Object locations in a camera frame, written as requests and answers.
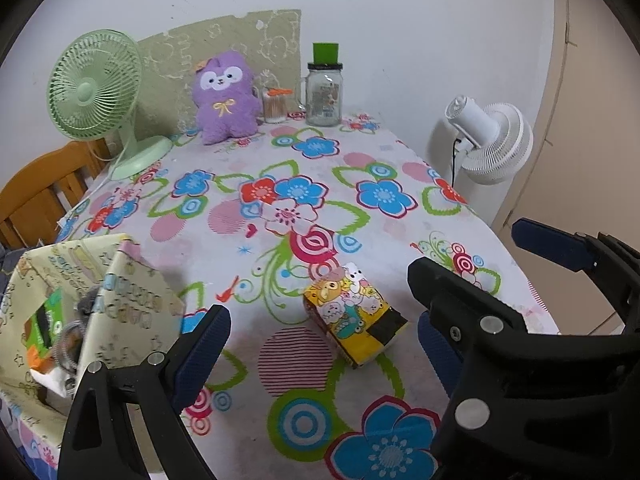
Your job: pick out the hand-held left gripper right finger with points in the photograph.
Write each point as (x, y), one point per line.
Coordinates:
(440, 360)

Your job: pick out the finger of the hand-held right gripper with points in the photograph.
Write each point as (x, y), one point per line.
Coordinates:
(550, 245)
(500, 360)

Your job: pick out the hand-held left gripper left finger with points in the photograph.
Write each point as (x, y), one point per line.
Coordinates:
(205, 350)

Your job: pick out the yellow fabric storage box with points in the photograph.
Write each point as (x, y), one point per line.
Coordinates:
(130, 290)

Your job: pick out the yellow cartoon tissue pack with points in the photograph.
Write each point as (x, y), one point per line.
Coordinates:
(345, 320)

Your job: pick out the orange green packet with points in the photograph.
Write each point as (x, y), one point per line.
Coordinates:
(45, 320)

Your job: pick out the white standing fan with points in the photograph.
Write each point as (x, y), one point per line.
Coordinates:
(495, 145)

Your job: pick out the beige door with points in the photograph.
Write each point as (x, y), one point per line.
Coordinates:
(590, 135)

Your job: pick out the white tissue pack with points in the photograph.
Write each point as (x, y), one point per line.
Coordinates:
(50, 382)

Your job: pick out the wooden headboard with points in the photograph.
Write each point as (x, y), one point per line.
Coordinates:
(35, 195)

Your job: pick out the purple plush toy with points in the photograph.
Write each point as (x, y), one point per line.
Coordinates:
(225, 115)

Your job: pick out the toothpick container with orange lid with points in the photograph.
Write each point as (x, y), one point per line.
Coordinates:
(275, 110)

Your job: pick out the glass jar with green lid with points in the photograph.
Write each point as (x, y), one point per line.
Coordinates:
(325, 105)

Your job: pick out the green desk fan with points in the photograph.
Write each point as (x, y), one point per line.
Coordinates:
(92, 90)

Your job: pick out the green printed board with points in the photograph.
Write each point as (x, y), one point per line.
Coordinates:
(240, 30)

